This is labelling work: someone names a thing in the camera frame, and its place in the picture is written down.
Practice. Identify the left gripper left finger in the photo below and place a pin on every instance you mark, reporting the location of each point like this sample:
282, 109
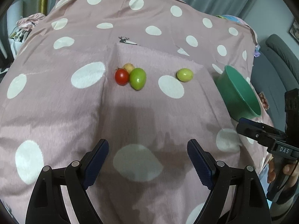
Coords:
46, 204

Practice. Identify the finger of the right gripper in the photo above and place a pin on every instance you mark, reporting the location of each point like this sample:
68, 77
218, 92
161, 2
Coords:
264, 134

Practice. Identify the small yellow fruit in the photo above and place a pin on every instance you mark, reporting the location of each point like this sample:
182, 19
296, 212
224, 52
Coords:
128, 67

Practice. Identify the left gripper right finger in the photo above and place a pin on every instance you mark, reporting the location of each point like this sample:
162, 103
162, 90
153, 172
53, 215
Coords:
236, 195

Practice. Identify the green oval fruit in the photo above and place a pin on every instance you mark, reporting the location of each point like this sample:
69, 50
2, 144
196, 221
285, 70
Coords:
138, 78

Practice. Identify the green plastic bowl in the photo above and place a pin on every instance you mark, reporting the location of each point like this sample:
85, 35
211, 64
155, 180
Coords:
237, 94

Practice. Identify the right hand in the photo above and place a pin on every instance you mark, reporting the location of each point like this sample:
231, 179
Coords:
290, 170

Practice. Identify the pink polka dot cloth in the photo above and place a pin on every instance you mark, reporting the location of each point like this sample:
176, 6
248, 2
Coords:
60, 97

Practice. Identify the small light green fruit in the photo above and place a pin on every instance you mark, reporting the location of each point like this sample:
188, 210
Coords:
185, 75

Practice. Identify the red tomato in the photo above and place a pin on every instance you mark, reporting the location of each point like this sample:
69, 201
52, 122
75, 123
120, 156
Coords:
121, 76

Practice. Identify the grey sofa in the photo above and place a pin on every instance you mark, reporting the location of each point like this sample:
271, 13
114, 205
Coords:
274, 73

